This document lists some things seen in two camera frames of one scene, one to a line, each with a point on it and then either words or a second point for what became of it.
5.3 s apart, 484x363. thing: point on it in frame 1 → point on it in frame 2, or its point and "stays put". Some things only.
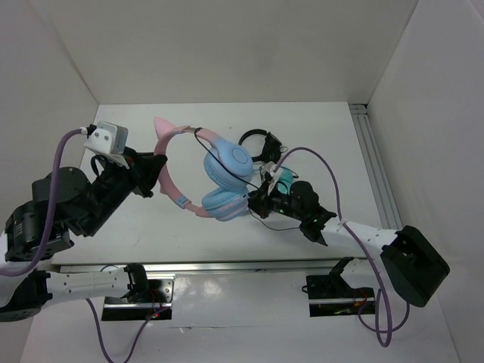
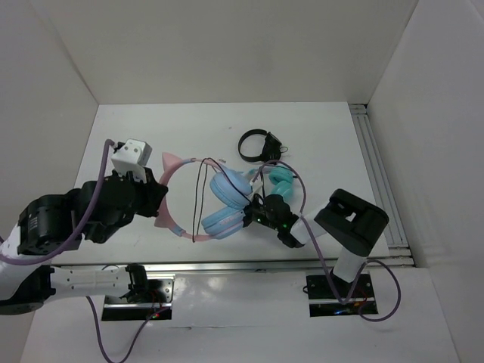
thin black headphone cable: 228,171 → 203,187
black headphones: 271,150 stays put
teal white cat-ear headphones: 285,181 stays put
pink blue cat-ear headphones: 223,164 → 231,193
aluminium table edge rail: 263,266 stays put
